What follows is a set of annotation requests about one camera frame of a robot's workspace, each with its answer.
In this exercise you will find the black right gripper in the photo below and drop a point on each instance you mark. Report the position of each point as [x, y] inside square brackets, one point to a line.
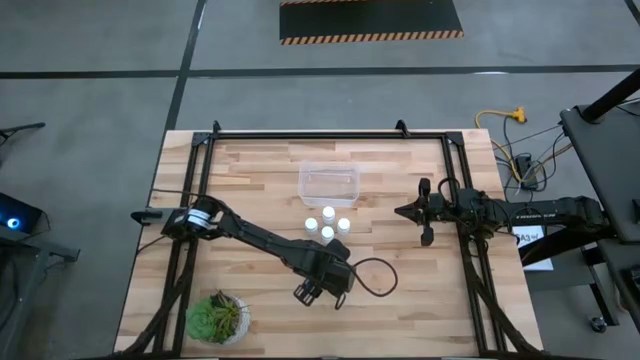
[436, 207]

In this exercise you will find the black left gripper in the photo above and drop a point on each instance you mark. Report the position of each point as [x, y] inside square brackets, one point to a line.
[332, 280]

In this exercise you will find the white pill bottle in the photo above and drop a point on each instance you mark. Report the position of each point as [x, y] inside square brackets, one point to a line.
[311, 226]
[328, 214]
[343, 225]
[327, 233]

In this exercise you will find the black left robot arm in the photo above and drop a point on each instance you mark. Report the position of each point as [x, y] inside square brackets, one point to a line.
[260, 240]

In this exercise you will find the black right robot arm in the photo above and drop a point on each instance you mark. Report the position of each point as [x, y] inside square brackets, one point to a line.
[550, 210]

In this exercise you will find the clear plastic basket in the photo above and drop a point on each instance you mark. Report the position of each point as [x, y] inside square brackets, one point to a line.
[327, 182]

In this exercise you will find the black power strip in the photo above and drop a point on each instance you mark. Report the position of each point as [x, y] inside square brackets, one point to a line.
[526, 167]

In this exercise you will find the white paper label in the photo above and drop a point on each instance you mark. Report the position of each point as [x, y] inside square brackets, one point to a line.
[532, 237]

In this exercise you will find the green succulent in white pot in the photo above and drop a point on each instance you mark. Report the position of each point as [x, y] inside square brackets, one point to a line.
[215, 320]

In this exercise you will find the black cart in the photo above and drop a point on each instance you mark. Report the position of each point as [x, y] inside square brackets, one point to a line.
[610, 160]

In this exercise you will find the black hazard-striped floor mat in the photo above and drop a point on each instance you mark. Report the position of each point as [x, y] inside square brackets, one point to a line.
[370, 17]

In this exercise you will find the black pole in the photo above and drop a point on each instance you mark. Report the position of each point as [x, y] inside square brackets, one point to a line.
[612, 95]

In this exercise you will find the black metal stand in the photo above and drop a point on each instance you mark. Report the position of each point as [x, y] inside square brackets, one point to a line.
[30, 246]

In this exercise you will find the black device with blue light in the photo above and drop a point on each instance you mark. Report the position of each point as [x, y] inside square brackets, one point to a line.
[20, 215]

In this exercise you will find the black tripod leg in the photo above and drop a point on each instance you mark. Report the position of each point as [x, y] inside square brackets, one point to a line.
[25, 127]

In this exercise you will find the black frame clamp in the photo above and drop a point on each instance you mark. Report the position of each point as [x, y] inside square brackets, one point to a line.
[216, 127]
[402, 128]

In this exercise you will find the black aluminium table frame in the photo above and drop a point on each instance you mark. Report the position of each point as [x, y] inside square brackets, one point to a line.
[325, 135]

